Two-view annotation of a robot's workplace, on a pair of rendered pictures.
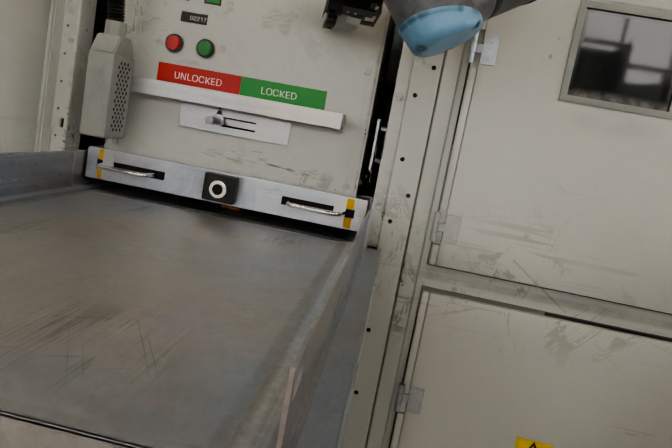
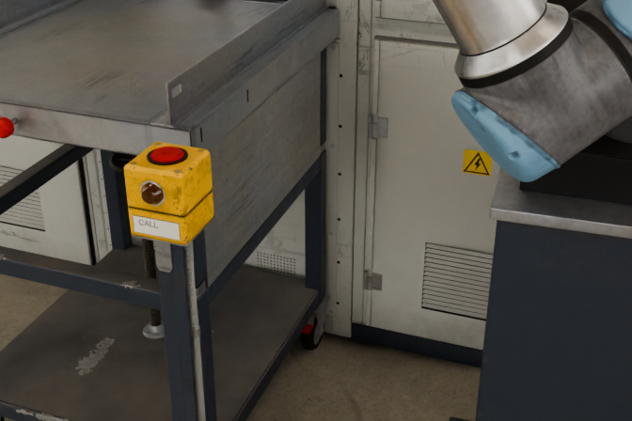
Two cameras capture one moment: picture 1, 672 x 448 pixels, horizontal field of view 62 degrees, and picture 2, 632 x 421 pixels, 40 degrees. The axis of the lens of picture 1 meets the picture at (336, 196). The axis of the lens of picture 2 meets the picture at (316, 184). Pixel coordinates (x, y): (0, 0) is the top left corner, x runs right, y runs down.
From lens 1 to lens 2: 0.98 m
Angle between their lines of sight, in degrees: 24
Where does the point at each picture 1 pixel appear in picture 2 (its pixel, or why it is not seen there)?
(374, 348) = (348, 90)
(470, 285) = (414, 30)
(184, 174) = not seen: outside the picture
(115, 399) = (115, 107)
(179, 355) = (148, 90)
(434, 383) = (395, 113)
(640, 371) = not seen: hidden behind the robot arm
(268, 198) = not seen: outside the picture
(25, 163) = not seen: outside the picture
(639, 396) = not seen: hidden behind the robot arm
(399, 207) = not seen: outside the picture
